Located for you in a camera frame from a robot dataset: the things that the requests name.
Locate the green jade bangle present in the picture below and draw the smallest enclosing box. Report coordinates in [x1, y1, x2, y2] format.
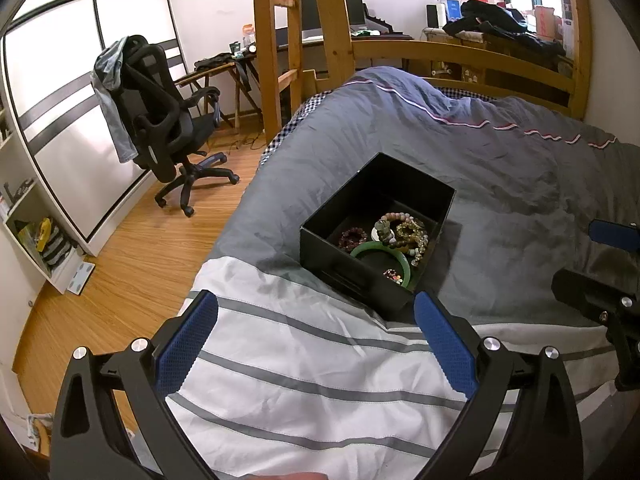
[350, 241, 413, 288]

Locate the white open shelf unit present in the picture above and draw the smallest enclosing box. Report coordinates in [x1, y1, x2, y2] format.
[0, 95, 81, 293]

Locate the mixed stone bead bracelet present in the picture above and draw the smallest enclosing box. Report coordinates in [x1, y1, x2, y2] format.
[374, 211, 426, 246]

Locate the grey jacket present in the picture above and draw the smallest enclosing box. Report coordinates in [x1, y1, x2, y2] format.
[91, 40, 138, 163]

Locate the white bathroom scale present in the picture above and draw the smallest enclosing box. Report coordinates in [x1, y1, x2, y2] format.
[66, 259, 96, 295]

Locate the black office chair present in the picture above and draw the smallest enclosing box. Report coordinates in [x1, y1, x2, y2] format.
[117, 35, 240, 218]

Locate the black jewelry box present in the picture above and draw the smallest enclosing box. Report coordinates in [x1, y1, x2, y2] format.
[299, 152, 457, 321]

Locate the pink plastic container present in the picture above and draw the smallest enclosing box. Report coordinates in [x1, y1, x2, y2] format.
[534, 5, 557, 36]

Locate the black computer monitor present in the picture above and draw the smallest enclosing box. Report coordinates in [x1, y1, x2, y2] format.
[300, 0, 326, 41]
[344, 0, 367, 28]

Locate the dark red bead bracelet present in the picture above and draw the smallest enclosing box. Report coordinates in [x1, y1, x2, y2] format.
[339, 227, 368, 253]

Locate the white sliding door wardrobe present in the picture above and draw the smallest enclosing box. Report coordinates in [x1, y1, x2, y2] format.
[2, 0, 188, 258]

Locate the wooden folding table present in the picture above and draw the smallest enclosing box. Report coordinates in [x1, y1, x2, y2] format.
[175, 57, 263, 133]

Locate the pile of black clothes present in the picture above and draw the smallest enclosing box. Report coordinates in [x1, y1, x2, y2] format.
[442, 0, 568, 56]

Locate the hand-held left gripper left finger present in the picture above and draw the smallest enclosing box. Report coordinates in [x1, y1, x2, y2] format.
[49, 290, 219, 480]

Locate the white plastic bag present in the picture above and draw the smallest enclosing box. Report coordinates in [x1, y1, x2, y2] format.
[25, 412, 55, 455]

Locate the wooden bed frame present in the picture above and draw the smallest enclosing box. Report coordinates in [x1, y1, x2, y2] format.
[252, 0, 591, 143]

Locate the black bag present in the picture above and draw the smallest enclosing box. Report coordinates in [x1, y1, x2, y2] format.
[194, 52, 236, 71]

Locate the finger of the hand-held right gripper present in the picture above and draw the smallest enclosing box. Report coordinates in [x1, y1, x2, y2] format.
[589, 219, 640, 252]
[551, 268, 640, 393]

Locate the white and blue box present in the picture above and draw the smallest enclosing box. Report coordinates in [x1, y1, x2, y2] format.
[426, 0, 463, 28]

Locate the grey striped duvet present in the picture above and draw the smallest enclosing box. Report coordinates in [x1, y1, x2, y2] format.
[135, 66, 640, 480]

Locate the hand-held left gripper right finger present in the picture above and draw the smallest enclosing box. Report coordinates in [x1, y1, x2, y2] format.
[414, 292, 585, 480]

